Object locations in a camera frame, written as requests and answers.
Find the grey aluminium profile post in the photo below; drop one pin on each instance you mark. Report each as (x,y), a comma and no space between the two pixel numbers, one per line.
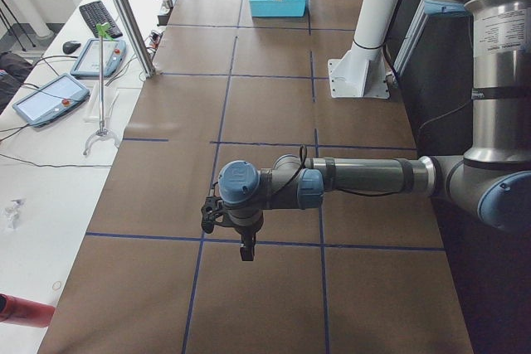
(134,35)

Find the crumpled white paper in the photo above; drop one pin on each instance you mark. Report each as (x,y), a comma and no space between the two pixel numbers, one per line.
(12,213)

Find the silver reacher grabber tool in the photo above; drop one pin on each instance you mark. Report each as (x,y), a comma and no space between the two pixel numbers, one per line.
(102,133)

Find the far teach pendant tablet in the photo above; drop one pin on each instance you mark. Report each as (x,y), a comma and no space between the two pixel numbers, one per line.
(87,65)

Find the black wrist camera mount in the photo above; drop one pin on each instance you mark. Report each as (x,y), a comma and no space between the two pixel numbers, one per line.
(211,210)

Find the black computer mouse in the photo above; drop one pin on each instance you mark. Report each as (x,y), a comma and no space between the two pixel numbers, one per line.
(69,47)

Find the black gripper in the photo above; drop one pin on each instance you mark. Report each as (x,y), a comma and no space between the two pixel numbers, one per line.
(246,231)

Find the light blue plastic bin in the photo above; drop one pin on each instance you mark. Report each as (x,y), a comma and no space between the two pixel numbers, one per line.
(277,8)

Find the white metal base plate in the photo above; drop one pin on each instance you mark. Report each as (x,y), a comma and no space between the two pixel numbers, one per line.
(367,79)

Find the black computer keyboard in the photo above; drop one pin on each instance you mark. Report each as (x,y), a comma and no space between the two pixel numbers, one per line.
(96,13)

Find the white plastic tray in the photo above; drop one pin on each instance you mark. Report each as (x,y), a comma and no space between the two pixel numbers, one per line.
(92,108)

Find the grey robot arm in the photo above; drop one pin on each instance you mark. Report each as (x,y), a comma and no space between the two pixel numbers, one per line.
(359,167)

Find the red cylinder object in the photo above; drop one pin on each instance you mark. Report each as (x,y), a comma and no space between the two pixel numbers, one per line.
(25,312)

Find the teach pendant tablet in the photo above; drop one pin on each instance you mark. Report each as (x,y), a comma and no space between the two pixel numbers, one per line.
(52,101)
(87,65)

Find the white camera stand pillar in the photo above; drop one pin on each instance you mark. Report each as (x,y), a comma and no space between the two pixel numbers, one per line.
(373,1)

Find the near teach pendant tablet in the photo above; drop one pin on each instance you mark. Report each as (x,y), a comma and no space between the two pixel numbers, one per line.
(52,101)

